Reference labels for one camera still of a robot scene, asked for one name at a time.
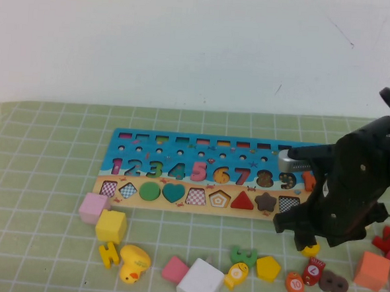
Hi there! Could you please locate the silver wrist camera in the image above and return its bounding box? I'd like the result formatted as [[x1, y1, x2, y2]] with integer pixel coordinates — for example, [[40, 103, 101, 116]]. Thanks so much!
[[277, 147, 315, 176]]

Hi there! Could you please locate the yellow pentagon piece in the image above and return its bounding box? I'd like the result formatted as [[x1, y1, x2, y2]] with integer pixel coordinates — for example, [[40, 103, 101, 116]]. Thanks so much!
[[255, 254, 282, 283]]

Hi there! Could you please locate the orange wooden fish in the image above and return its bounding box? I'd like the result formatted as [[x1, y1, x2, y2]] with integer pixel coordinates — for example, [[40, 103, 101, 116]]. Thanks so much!
[[284, 270, 310, 292]]

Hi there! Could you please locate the wooden number shape puzzle board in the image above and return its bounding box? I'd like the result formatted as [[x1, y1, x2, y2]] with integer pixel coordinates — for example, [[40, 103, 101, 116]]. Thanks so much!
[[91, 126, 322, 227]]

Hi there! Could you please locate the white cube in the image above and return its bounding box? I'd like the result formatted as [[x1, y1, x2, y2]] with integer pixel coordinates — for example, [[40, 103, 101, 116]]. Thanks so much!
[[175, 256, 226, 292]]

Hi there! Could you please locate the yellow rubber duck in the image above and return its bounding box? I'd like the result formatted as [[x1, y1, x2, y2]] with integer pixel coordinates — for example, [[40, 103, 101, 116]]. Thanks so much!
[[117, 243, 153, 285]]

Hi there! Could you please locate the pink flat wooden piece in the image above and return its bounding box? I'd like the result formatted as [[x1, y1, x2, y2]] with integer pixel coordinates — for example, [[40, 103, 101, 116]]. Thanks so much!
[[161, 254, 192, 284]]

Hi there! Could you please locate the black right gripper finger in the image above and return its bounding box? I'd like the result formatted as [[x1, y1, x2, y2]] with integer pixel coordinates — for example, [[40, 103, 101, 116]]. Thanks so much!
[[271, 192, 323, 237], [293, 225, 321, 254]]

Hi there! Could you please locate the green number three piece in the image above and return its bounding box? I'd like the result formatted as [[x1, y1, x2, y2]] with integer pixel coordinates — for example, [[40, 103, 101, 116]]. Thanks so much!
[[229, 244, 259, 269]]

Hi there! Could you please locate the red wooden fish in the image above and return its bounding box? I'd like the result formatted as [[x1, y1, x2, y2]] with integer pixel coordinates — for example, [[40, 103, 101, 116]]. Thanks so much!
[[301, 255, 327, 287]]

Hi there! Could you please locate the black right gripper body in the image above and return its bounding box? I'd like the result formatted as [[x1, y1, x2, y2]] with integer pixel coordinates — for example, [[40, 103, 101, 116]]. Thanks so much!
[[307, 112, 390, 252]]

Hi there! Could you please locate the teal heart piece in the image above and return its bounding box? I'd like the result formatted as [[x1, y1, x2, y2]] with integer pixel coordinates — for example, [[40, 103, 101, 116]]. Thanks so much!
[[162, 182, 186, 205]]

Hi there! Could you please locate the yellow wooden fish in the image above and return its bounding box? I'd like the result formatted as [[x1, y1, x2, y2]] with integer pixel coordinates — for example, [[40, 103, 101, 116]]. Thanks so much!
[[223, 260, 251, 291]]

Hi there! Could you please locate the yellow H-shaped wooden piece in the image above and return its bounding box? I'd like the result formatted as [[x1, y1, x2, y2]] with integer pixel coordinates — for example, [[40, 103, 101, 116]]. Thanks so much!
[[98, 240, 122, 270]]

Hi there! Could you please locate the orange number ten piece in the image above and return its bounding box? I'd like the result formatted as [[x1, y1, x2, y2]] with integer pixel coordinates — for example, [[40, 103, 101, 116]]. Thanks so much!
[[300, 170, 317, 193]]

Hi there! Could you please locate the red triangle piece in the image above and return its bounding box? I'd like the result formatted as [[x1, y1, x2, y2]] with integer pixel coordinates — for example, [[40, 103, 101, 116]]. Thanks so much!
[[229, 189, 256, 211]]

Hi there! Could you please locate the yellow number six piece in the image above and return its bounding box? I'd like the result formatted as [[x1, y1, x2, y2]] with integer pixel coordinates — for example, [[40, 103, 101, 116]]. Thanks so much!
[[301, 243, 321, 259]]

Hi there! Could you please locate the pink number five piece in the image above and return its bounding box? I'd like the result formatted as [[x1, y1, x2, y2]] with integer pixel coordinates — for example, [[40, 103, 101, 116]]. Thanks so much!
[[190, 161, 208, 183]]

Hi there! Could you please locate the red V-shaped sign piece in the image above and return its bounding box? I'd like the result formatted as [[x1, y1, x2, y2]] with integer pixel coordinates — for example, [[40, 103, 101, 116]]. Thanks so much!
[[371, 233, 390, 254]]

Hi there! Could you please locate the orange wooden cube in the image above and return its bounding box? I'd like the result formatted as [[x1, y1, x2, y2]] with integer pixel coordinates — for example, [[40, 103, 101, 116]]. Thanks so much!
[[352, 250, 390, 292]]

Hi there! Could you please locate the pink wooden cube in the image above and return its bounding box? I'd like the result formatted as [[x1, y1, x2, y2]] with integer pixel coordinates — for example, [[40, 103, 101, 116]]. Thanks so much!
[[78, 192, 112, 226]]

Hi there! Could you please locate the green circle piece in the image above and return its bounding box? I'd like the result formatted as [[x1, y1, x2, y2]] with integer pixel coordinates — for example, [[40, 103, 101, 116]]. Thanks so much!
[[138, 181, 162, 203]]

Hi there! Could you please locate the green checked table mat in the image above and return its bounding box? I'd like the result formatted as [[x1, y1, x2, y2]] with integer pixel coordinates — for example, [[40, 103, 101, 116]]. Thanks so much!
[[0, 96, 390, 292]]

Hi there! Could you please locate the brown number eight piece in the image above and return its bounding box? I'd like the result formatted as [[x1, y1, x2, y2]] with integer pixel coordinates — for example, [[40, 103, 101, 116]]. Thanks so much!
[[317, 269, 350, 292]]

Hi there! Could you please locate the brown star piece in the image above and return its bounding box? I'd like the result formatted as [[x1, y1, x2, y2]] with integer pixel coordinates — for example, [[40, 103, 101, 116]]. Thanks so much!
[[253, 191, 278, 213]]

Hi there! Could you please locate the yellow wooden cube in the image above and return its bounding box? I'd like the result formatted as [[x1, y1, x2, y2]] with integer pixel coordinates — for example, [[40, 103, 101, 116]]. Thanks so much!
[[95, 208, 129, 245]]

